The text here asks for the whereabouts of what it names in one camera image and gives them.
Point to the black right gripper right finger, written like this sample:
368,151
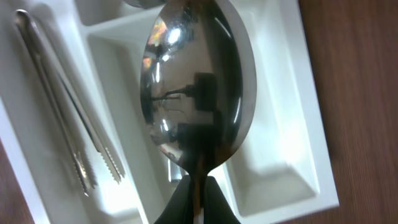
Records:
216,207

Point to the steel spoon tray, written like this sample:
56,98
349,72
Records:
145,4

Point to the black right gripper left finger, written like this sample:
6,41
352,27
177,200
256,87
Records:
179,209

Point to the white plastic cutlery tray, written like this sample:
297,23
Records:
282,170

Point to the long steel tongs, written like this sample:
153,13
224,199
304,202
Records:
71,114

